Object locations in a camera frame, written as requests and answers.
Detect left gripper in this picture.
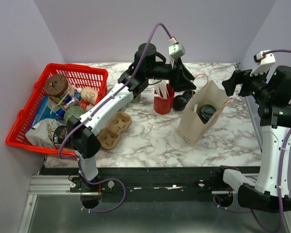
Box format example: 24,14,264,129
145,56,196,92

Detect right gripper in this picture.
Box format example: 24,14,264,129
222,65,273,102

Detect black cup lid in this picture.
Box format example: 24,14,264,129
198,104,216,124

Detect beige paper bag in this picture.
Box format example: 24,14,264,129
176,80,232,147

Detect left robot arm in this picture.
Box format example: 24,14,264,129
66,42,196,192

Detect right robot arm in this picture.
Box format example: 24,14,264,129
213,66,291,213

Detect stack of black lids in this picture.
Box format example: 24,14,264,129
172,90,195,111

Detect white wrapped straws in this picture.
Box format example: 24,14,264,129
154,80,170,99

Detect red straw holder cup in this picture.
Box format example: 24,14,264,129
153,84,175,115

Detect stack of paper cups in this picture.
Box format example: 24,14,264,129
131,94,141,104

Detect beige bottle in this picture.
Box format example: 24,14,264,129
79,87,98,105

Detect brown cardboard cup carrier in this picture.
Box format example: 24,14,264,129
97,111,132,150

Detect red plastic basket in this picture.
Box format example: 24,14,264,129
5,63,108,157

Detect green round melon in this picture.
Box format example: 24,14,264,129
64,106,87,123

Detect blue red can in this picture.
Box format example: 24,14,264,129
54,92,81,118

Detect brown cork roll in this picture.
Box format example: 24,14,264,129
44,74,68,97

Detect black pink can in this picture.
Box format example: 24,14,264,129
51,125,68,149

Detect blue white package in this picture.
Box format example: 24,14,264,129
29,96,60,128

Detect white snack bag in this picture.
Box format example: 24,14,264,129
25,118,60,149

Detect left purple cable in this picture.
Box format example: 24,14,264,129
58,22,178,213

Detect purple cable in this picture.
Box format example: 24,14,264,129
213,49,291,233
58,22,178,213

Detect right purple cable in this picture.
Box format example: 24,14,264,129
213,49,291,233

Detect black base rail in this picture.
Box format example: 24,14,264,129
40,166,231,202

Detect aluminium frame rail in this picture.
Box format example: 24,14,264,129
18,172,291,233

